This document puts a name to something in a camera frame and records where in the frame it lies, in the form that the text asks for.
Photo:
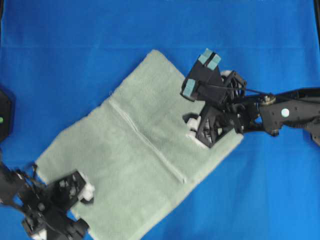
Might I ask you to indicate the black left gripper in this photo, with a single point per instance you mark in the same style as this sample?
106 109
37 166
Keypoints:
59 196

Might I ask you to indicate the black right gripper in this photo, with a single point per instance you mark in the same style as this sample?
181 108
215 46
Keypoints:
213 123

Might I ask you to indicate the pale green bath towel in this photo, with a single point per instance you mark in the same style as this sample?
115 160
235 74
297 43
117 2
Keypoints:
136 151

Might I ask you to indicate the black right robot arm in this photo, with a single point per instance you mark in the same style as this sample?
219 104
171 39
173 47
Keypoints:
298 109

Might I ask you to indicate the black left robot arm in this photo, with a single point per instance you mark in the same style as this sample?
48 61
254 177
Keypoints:
18 190

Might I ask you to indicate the black device green light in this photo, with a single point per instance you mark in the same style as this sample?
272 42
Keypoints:
7 112

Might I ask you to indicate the blue table cloth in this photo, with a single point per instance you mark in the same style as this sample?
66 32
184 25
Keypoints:
59 59

